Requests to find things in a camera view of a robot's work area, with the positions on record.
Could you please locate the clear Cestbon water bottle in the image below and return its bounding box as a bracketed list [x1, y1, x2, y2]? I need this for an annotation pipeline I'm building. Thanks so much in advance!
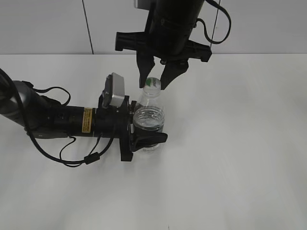
[132, 90, 165, 153]

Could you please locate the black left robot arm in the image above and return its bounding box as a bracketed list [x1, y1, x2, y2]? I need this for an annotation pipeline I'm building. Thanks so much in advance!
[0, 71, 167, 161]

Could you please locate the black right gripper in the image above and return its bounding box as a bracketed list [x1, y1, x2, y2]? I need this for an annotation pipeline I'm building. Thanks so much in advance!
[115, 7, 212, 90]

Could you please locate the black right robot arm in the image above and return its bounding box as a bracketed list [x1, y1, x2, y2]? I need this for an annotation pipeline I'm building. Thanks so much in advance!
[115, 0, 212, 90]

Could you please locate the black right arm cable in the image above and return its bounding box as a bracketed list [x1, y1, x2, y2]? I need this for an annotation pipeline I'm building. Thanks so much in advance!
[195, 0, 232, 44]

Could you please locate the white green bottle cap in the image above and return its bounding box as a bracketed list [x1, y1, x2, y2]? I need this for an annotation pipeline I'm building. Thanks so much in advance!
[143, 77, 161, 96]

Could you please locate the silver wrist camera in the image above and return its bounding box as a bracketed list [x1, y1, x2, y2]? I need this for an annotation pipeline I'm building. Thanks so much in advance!
[133, 0, 156, 11]
[102, 72, 125, 108]

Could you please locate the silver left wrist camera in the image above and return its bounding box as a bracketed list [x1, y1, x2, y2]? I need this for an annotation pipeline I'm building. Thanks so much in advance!
[102, 72, 125, 108]

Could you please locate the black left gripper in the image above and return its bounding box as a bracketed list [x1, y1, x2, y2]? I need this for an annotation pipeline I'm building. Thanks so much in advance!
[94, 96, 167, 161]

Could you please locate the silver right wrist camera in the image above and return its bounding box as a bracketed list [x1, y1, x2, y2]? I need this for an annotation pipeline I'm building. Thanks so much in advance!
[133, 0, 156, 11]

